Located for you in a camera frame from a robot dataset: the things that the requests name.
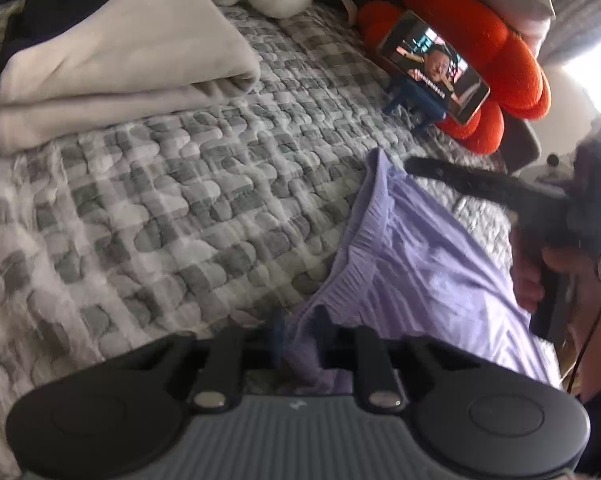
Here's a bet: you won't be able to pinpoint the purple pants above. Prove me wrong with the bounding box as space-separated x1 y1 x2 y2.
285 149 564 396

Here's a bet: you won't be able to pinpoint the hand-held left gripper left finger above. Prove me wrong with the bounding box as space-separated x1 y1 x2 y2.
148 309 286 414

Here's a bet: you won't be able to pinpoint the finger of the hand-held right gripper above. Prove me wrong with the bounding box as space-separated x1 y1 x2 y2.
405 156 567 214

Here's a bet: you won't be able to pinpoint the grey checked quilted blanket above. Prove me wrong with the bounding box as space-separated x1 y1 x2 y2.
0 0 571 480

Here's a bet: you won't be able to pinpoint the beige folded cloth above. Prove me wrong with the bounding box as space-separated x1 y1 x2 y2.
0 0 261 156

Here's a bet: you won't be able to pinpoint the orange knot cushion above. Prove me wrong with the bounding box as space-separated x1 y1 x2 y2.
357 0 551 156

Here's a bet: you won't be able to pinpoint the black cable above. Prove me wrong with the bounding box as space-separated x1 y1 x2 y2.
563 240 601 393

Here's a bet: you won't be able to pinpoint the smartphone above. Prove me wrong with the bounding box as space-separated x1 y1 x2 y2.
377 10 491 126

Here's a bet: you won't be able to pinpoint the blue phone stand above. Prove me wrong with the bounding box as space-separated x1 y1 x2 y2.
385 77 449 133

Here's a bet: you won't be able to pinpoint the person's right hand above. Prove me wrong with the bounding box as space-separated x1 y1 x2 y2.
511 225 601 392

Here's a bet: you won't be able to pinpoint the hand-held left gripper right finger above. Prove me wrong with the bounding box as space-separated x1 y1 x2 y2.
315 306 464 411

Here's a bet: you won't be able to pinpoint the dark cloth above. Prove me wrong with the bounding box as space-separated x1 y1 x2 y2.
0 0 68 86

